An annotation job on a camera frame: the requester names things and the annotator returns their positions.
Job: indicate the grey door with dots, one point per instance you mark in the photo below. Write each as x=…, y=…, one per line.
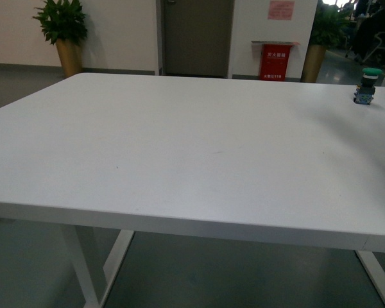
x=197, y=37

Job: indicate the red fire extinguisher box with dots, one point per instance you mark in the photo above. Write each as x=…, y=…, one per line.
x=274, y=59

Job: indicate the left potted green plant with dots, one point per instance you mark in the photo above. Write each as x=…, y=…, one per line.
x=63, y=25

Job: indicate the potted green plant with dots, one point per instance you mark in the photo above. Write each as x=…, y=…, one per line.
x=326, y=33
x=63, y=25

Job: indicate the right potted green plant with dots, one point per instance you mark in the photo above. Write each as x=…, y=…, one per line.
x=326, y=33

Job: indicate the office chair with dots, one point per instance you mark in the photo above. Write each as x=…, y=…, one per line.
x=368, y=48

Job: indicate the pink wall notice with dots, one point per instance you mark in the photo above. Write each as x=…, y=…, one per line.
x=281, y=10

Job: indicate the white table leg frame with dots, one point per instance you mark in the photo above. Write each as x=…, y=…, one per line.
x=155, y=270

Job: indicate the green push button switch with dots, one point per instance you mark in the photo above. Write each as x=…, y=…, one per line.
x=366, y=89

